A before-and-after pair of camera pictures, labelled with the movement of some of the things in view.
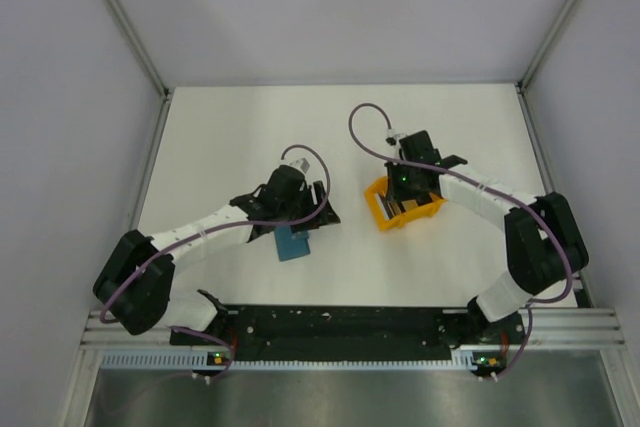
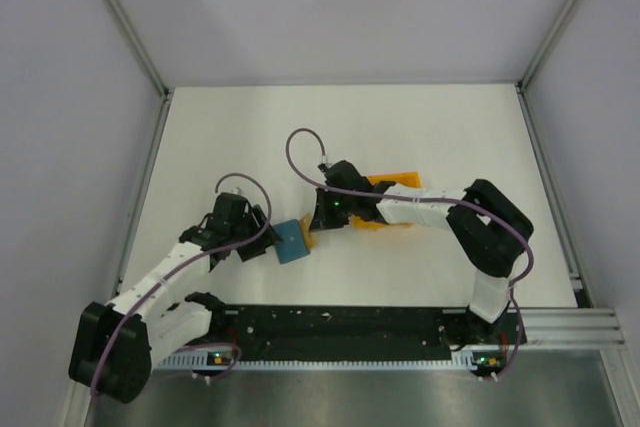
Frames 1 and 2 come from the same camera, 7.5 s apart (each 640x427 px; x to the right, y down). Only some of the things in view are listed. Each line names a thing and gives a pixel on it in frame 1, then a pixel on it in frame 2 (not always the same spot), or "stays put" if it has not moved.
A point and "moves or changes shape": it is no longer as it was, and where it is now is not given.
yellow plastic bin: x=380 y=185 moves or changes shape
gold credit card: x=408 y=204 moves or changes shape
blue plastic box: x=289 y=244 stays put
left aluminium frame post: x=123 y=18 stays put
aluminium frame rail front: x=552 y=328 stays put
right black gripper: x=395 y=193 → x=323 y=220
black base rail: x=352 y=332 stays put
